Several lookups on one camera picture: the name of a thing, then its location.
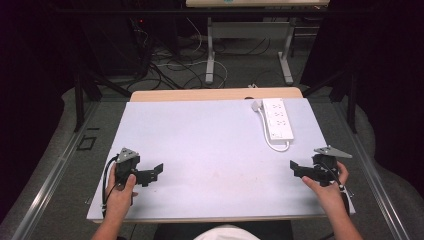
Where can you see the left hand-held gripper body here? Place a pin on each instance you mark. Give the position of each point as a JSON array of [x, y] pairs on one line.
[[126, 163]]

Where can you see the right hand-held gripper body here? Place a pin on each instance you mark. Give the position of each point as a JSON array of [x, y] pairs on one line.
[[328, 163]]

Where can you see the person's right hand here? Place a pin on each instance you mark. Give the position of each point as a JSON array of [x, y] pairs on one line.
[[328, 195]]

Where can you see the person's left hand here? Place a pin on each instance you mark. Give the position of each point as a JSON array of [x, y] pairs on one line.
[[119, 198]]

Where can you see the white power strip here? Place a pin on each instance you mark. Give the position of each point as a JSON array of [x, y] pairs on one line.
[[278, 118]]

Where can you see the white table cover sheet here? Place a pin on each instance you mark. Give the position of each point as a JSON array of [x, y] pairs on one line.
[[206, 156]]

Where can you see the person's dark trousers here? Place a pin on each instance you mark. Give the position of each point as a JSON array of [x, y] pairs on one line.
[[276, 230]]

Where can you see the black metal stand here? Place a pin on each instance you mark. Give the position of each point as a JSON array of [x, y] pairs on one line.
[[81, 96], [350, 96]]

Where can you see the white power plug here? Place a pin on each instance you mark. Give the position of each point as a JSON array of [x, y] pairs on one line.
[[256, 105]]

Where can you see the person's white shirt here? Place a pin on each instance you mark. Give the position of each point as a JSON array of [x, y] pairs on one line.
[[226, 233]]

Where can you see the dark computer tower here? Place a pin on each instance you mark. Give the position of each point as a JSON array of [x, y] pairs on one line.
[[133, 40]]

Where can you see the white desk with metal legs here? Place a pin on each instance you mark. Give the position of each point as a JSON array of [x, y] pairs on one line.
[[248, 30]]

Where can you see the aluminium floor rail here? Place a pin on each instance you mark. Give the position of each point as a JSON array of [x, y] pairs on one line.
[[50, 180], [370, 173]]

